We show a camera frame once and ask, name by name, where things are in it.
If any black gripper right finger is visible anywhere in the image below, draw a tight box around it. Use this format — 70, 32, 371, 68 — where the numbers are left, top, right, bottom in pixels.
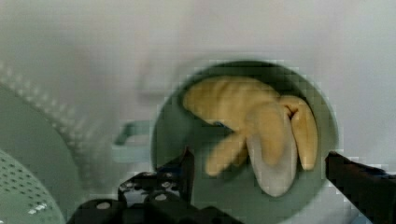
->
325, 151, 396, 224

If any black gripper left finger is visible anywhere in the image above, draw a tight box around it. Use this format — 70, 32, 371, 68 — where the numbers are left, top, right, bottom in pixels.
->
66, 148, 244, 224

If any green mug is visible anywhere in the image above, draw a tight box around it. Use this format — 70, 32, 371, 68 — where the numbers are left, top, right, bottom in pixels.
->
111, 59, 340, 224

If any yellow plush peeled banana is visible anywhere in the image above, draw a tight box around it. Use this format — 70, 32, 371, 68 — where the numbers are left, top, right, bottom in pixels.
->
182, 76, 318, 197

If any green perforated colander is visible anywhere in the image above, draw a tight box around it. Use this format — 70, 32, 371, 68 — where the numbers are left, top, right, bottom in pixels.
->
0, 61, 84, 224

